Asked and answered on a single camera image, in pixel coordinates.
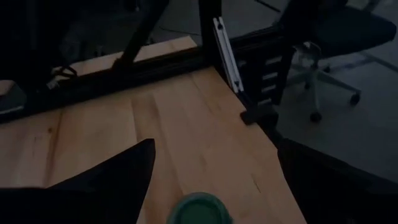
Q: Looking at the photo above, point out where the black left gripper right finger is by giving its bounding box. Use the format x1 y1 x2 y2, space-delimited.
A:
277 138 398 224

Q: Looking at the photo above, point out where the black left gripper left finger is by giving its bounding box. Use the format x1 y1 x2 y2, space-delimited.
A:
0 138 156 224

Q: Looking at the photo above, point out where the green-lid spice jar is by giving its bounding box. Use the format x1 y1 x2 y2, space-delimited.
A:
167 192 234 224

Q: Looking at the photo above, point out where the black office chair white base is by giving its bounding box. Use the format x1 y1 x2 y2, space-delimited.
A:
276 0 398 123

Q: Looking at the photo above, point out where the silver aluminium bar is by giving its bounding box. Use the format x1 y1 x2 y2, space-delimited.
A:
212 17 245 94

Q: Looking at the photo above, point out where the black aluminium table frame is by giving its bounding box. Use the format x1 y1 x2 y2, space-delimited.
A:
0 0 284 147

